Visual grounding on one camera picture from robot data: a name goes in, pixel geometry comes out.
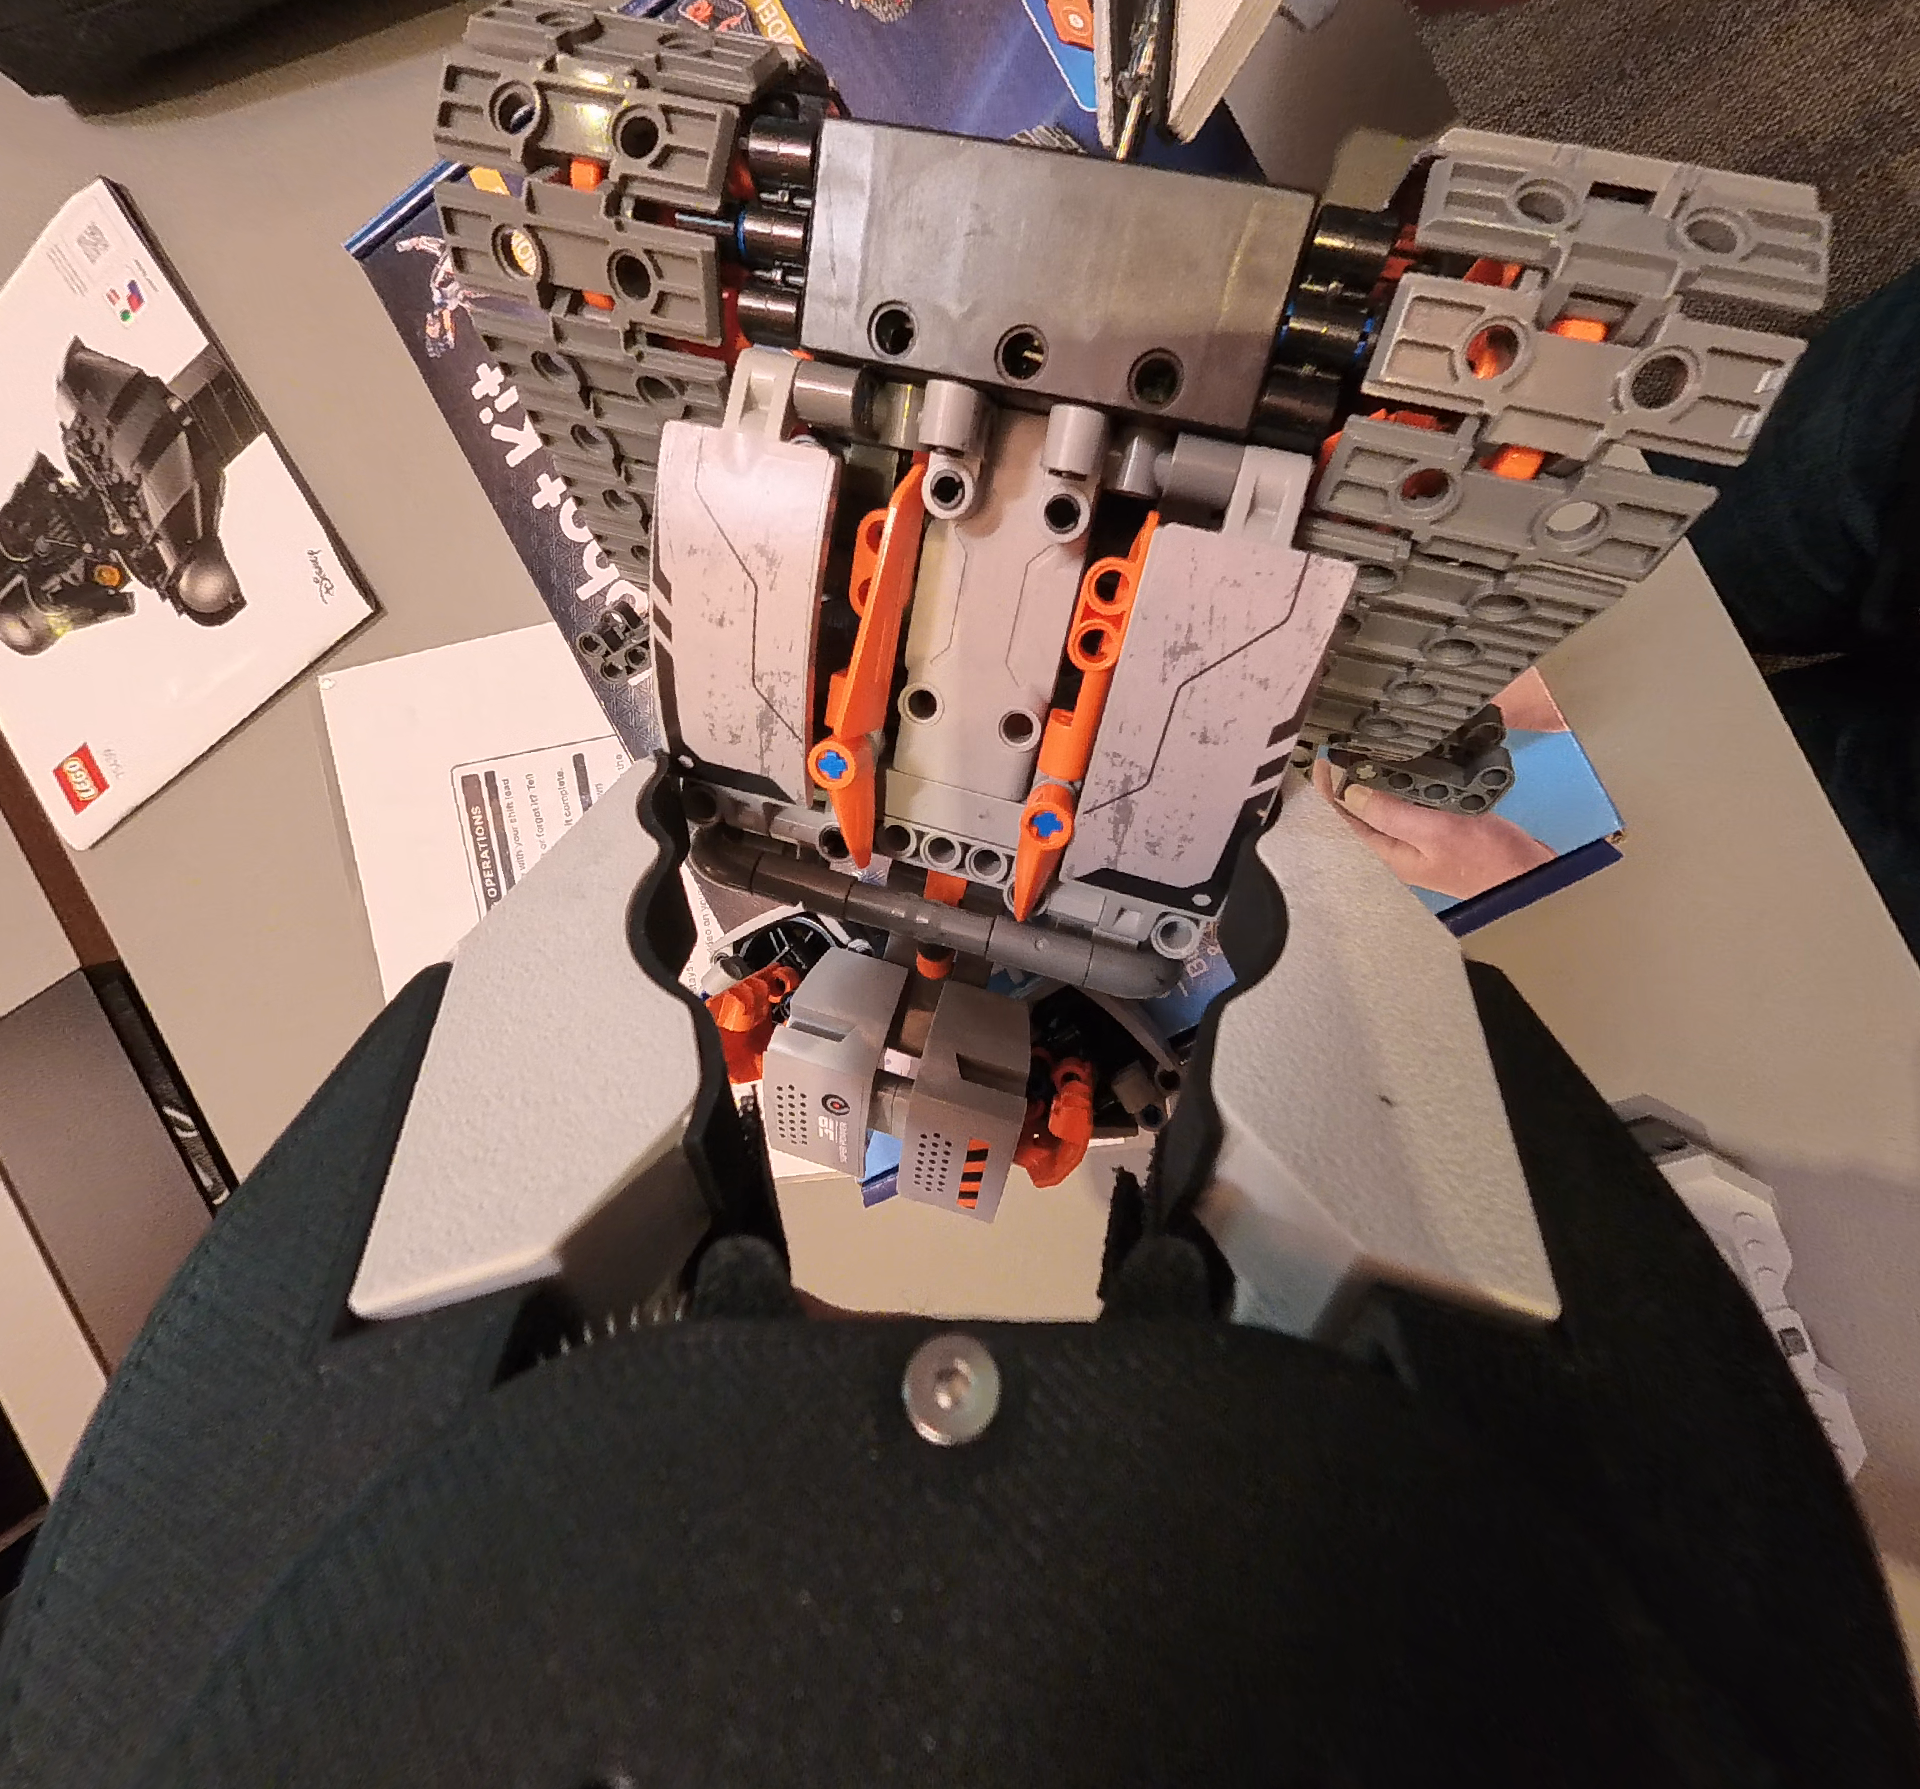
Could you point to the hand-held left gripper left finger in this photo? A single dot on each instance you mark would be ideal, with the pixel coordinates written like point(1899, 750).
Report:
point(512, 1130)

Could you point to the tracked building-block toy robot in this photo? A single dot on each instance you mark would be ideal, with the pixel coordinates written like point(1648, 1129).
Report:
point(1021, 621)

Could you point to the black-and-white instruction booklet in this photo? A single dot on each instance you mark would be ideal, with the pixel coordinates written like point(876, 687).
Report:
point(151, 530)

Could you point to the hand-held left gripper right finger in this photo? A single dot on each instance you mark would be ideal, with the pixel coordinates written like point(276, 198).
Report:
point(1382, 1130)

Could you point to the white instruction sheet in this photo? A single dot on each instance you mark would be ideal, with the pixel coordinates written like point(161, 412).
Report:
point(452, 800)

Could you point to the person's dark clothing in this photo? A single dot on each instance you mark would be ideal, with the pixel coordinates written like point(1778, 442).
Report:
point(1847, 560)

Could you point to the grey toy battery box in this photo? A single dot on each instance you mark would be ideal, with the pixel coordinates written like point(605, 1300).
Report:
point(1742, 1222)

